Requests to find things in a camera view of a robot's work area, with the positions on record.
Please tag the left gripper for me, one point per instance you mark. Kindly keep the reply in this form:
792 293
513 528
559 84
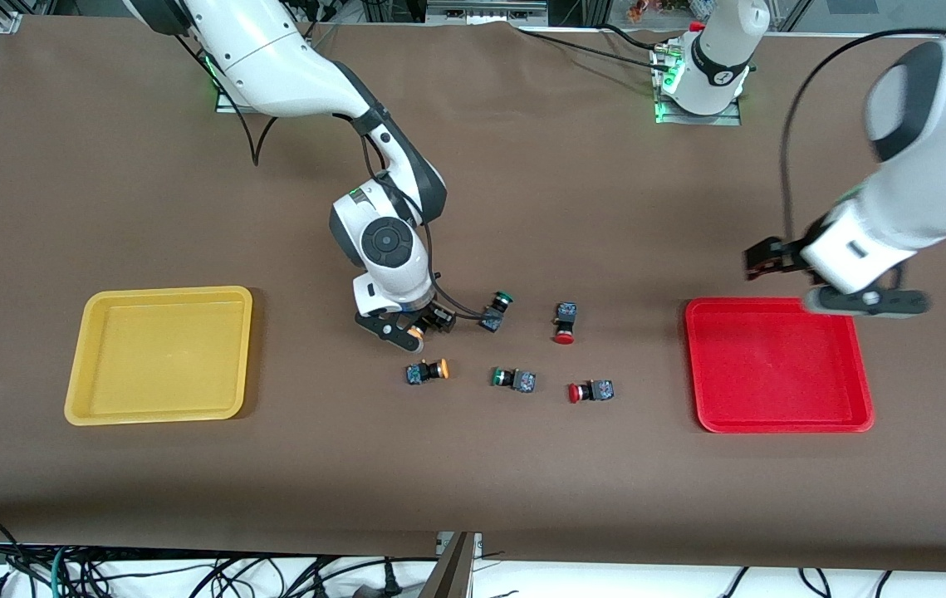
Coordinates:
781 257

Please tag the aluminium frame profile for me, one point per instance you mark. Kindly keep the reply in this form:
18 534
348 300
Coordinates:
6 23

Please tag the brown table cover sheet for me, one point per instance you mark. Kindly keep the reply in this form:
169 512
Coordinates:
572 208

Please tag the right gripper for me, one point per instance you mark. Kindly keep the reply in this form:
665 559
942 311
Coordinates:
433 315

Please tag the red plastic tray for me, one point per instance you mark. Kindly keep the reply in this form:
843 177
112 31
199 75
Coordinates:
776 374

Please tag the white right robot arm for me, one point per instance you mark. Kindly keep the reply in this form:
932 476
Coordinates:
273 66

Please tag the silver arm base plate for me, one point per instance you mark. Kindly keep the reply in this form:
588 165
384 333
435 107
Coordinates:
227 104
730 120

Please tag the grey metal box with ports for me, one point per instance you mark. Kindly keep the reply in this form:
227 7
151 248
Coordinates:
481 12

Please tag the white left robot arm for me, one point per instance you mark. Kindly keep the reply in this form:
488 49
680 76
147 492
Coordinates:
938 166

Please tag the yellow mushroom push button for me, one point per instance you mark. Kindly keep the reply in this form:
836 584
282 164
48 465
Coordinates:
421 373
415 334

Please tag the small colourful object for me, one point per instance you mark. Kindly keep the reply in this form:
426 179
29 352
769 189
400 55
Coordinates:
643 8

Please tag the red mushroom push button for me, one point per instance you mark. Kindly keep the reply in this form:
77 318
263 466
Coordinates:
566 317
600 390

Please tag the green mushroom push button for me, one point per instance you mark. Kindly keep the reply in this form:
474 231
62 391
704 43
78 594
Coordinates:
492 317
521 381

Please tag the yellow plastic tray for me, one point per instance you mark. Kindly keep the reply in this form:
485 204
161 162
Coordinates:
161 357

